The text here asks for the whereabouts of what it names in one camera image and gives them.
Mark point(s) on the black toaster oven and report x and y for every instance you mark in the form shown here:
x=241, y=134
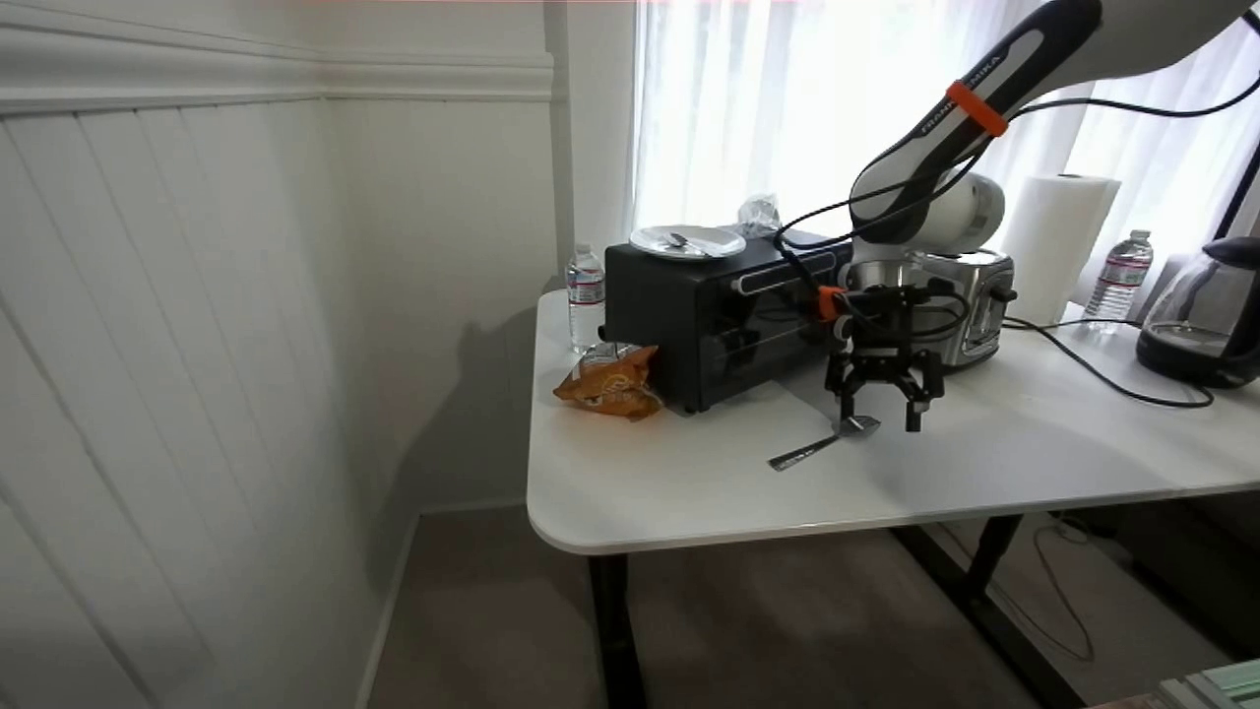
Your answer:
x=718, y=323

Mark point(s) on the orange chip bag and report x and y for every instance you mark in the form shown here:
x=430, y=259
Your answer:
x=613, y=381

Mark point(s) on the clear water bottle left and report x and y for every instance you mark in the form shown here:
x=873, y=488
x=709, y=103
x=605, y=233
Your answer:
x=584, y=296

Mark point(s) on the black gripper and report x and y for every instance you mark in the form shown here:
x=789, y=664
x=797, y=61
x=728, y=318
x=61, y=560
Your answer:
x=888, y=318

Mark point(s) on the glass electric kettle black handle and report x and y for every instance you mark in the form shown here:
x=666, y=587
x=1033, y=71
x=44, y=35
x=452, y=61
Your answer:
x=1207, y=320

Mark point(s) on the silver two-slot toaster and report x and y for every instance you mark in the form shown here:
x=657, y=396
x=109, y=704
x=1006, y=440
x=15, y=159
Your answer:
x=965, y=323

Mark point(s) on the white plate on oven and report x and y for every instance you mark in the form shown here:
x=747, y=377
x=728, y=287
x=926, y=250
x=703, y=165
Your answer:
x=692, y=243

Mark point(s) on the clear water bottle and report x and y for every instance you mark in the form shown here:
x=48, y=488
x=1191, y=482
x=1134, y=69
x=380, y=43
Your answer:
x=584, y=296
x=1121, y=278

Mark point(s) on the white paper towel roll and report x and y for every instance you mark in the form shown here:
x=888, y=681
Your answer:
x=1054, y=233

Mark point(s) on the clear water bottle right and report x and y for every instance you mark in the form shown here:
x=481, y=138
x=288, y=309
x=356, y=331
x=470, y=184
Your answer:
x=1121, y=278

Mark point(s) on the black table leg frame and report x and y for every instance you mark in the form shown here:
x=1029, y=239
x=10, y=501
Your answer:
x=964, y=586

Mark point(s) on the white sheer curtain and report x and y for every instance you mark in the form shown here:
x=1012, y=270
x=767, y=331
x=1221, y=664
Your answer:
x=793, y=98

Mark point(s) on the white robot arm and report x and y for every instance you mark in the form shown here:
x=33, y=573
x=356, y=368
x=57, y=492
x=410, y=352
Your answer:
x=1057, y=45

